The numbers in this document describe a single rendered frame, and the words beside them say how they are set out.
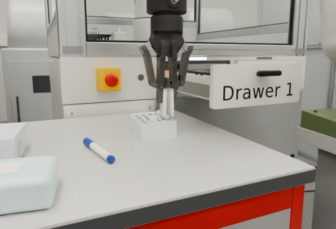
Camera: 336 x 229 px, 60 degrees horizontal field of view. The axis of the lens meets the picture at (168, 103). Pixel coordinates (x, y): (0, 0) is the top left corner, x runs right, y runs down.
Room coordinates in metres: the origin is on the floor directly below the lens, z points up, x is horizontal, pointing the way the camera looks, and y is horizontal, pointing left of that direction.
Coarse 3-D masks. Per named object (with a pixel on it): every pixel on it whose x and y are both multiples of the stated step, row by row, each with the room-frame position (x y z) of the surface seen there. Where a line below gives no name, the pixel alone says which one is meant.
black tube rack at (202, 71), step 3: (177, 69) 1.01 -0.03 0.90; (189, 69) 1.01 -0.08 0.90; (192, 69) 1.01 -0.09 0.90; (195, 69) 1.01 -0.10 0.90; (198, 69) 1.01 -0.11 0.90; (201, 69) 1.01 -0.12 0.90; (204, 69) 1.01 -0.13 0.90; (207, 69) 1.01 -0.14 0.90; (189, 72) 0.93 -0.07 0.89; (192, 72) 0.92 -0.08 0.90; (195, 72) 0.90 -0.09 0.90; (198, 72) 0.88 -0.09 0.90; (201, 72) 0.87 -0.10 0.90; (204, 72) 0.85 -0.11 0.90; (207, 72) 0.85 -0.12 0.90
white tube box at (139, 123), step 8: (144, 112) 0.76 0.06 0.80; (152, 112) 0.77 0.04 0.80; (136, 120) 0.68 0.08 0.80; (144, 120) 0.68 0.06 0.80; (160, 120) 0.69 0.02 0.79; (168, 120) 0.68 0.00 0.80; (136, 128) 0.68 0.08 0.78; (144, 128) 0.64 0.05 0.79; (152, 128) 0.64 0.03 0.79; (160, 128) 0.65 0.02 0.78; (168, 128) 0.66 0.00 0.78; (144, 136) 0.64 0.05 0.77; (152, 136) 0.64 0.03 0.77; (160, 136) 0.65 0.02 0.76; (168, 136) 0.66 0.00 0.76
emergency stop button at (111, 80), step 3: (108, 75) 0.87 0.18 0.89; (111, 75) 0.87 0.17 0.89; (114, 75) 0.87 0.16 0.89; (105, 78) 0.87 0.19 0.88; (108, 78) 0.87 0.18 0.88; (111, 78) 0.87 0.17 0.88; (114, 78) 0.87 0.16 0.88; (117, 78) 0.88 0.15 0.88; (105, 81) 0.87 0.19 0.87; (108, 81) 0.87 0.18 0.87; (111, 81) 0.87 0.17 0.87; (114, 81) 0.87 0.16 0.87; (117, 81) 0.88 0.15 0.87; (108, 84) 0.87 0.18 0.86; (111, 84) 0.87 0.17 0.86; (114, 84) 0.87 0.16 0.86
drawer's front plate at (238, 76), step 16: (224, 64) 0.72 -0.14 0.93; (240, 64) 0.74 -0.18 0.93; (256, 64) 0.76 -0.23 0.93; (272, 64) 0.78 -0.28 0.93; (288, 64) 0.80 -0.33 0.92; (224, 80) 0.72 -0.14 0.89; (240, 80) 0.74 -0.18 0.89; (256, 80) 0.76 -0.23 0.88; (272, 80) 0.78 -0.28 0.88; (288, 80) 0.80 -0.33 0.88; (240, 96) 0.74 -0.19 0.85; (272, 96) 0.78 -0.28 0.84; (288, 96) 0.80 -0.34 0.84
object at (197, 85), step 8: (168, 72) 0.99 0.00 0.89; (168, 80) 0.99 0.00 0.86; (192, 80) 0.84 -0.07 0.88; (200, 80) 0.80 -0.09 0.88; (208, 80) 0.76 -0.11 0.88; (184, 88) 0.88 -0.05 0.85; (192, 88) 0.83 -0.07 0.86; (200, 88) 0.79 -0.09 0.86; (208, 88) 0.75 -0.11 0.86; (200, 96) 0.80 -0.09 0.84; (208, 96) 0.75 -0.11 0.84
